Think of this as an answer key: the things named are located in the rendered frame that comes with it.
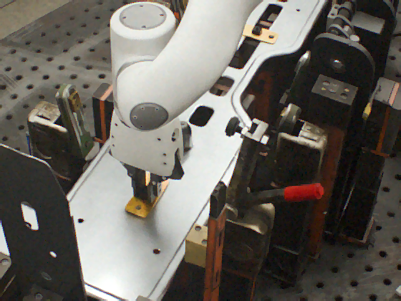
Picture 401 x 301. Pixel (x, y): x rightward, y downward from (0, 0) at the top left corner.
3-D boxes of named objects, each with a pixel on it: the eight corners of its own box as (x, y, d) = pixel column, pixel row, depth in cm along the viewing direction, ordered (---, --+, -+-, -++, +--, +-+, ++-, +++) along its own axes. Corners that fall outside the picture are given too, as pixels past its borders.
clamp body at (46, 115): (58, 216, 160) (39, 87, 135) (107, 236, 157) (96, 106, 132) (36, 246, 154) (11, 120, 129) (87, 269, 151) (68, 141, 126)
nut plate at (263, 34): (233, 32, 154) (233, 28, 153) (240, 23, 157) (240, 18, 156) (273, 44, 152) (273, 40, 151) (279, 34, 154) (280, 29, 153)
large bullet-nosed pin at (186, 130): (177, 142, 135) (177, 113, 130) (194, 147, 134) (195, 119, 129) (169, 154, 133) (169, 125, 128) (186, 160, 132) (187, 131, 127)
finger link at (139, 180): (145, 154, 120) (146, 185, 125) (127, 147, 121) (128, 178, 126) (135, 168, 118) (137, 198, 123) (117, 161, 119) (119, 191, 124)
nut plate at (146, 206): (148, 173, 127) (148, 168, 126) (170, 180, 126) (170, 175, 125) (123, 209, 122) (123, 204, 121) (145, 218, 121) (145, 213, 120)
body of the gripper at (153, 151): (189, 98, 112) (188, 155, 120) (124, 78, 114) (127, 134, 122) (165, 132, 107) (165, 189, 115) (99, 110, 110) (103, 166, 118)
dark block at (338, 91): (291, 233, 158) (319, 72, 128) (323, 244, 156) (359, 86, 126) (283, 251, 155) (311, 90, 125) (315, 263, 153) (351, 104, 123)
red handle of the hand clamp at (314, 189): (230, 185, 117) (323, 174, 108) (238, 196, 118) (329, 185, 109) (219, 206, 115) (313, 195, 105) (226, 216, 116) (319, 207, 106)
